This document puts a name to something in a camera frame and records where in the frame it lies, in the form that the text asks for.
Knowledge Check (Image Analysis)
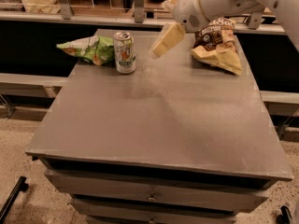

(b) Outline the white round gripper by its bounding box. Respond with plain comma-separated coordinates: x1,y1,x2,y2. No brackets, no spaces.
150,0,209,59

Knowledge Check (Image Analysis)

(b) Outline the silver 7up soda can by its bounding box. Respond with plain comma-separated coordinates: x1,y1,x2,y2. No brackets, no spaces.
113,32,135,74

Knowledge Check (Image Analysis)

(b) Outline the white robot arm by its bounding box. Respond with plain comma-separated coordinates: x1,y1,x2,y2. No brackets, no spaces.
162,0,299,50

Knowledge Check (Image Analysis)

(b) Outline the brown yellow chip bag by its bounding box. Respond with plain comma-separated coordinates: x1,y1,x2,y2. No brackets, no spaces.
191,17,243,75

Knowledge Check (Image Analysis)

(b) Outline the green rice chip bag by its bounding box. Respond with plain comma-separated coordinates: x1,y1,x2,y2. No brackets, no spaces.
56,35,114,66

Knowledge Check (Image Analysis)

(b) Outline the grey drawer cabinet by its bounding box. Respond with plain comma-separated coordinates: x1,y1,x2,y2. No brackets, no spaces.
28,31,292,217

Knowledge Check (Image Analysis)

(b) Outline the grey bench left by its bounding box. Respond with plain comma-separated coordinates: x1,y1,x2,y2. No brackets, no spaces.
0,73,67,98

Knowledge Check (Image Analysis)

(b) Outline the upper grey drawer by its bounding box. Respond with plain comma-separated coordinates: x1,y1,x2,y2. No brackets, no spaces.
45,169,267,213

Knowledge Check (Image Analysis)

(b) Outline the grey drawer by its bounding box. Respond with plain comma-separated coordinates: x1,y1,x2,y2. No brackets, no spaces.
45,169,267,213
71,199,236,224

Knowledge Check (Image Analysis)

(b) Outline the lower grey drawer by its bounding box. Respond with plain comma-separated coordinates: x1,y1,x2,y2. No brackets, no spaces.
71,199,236,224

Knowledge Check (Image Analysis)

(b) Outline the black bar left floor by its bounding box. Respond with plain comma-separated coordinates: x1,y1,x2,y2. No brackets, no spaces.
0,176,29,224

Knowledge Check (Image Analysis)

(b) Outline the black bar floor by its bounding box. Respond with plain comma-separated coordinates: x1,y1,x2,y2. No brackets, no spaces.
276,205,294,224
0,176,29,224

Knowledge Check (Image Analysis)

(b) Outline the black bar right floor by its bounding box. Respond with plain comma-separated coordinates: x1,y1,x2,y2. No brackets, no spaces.
276,205,294,224

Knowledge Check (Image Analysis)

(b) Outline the metal rail with brackets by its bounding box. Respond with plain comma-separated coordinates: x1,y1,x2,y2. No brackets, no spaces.
0,0,286,35

